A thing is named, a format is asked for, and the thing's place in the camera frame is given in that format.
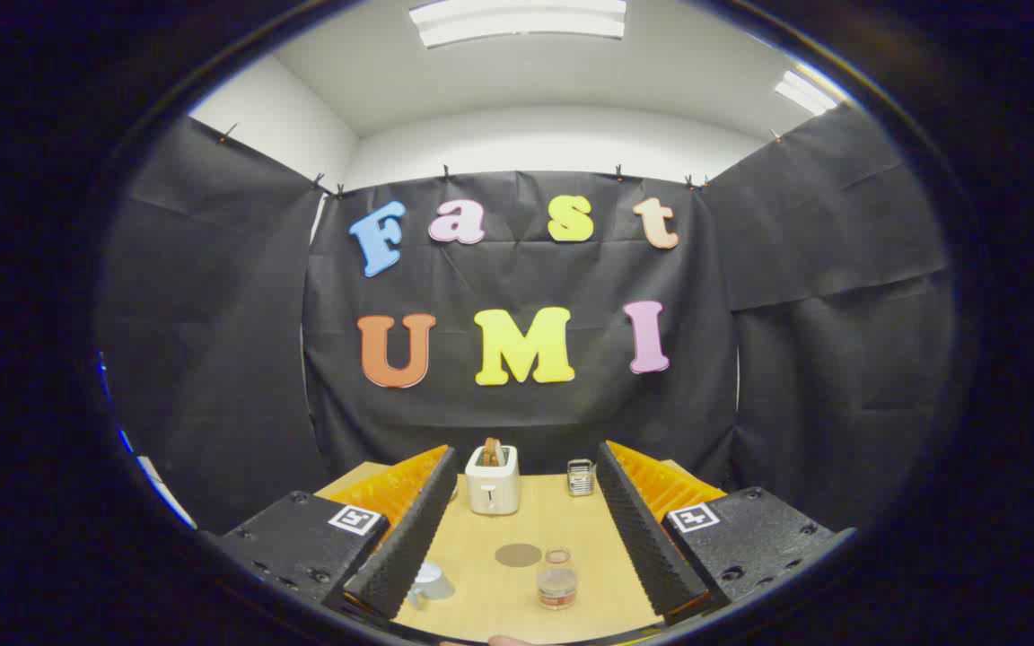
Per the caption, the clear plastic bottle red label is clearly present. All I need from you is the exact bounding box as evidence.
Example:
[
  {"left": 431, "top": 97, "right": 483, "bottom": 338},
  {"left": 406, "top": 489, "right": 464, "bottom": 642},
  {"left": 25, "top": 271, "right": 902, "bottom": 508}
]
[{"left": 536, "top": 547, "right": 579, "bottom": 611}]

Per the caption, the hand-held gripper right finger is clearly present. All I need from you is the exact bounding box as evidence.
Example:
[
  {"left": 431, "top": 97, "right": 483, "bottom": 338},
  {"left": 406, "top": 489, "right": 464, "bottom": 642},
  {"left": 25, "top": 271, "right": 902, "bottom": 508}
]
[{"left": 595, "top": 440, "right": 857, "bottom": 626}]

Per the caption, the long ceiling light panel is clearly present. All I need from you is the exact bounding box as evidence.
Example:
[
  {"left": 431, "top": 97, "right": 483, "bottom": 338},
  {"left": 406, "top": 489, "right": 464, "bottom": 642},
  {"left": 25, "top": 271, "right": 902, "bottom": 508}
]
[{"left": 408, "top": 0, "right": 627, "bottom": 49}]

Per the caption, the small ceiling light panel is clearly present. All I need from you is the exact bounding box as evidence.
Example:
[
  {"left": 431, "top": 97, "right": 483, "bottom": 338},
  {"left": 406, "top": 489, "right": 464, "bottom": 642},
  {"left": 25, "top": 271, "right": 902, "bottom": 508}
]
[{"left": 773, "top": 70, "right": 839, "bottom": 116}]

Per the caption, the white toaster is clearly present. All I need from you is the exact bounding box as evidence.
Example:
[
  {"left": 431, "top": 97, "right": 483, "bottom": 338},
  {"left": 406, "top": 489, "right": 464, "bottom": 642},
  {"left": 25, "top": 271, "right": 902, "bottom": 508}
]
[{"left": 465, "top": 446, "right": 521, "bottom": 516}]

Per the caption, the white cup with handle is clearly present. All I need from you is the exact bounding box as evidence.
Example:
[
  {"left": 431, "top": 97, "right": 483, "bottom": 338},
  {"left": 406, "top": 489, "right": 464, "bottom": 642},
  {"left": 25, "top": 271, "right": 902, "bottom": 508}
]
[{"left": 406, "top": 561, "right": 456, "bottom": 611}]

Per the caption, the wooden table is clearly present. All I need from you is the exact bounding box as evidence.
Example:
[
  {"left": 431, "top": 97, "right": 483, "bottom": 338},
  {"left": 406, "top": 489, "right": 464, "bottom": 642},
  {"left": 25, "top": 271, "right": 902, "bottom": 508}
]
[{"left": 315, "top": 459, "right": 697, "bottom": 645}]

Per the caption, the black backdrop cloth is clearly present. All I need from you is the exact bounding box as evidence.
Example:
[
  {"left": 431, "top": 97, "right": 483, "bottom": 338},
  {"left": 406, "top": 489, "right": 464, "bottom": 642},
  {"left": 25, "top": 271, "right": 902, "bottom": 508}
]
[{"left": 95, "top": 103, "right": 958, "bottom": 535}]

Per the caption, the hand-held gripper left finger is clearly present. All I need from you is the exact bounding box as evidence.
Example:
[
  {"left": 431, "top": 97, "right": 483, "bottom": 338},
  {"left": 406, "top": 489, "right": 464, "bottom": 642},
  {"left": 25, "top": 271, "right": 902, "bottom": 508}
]
[{"left": 207, "top": 444, "right": 460, "bottom": 622}]

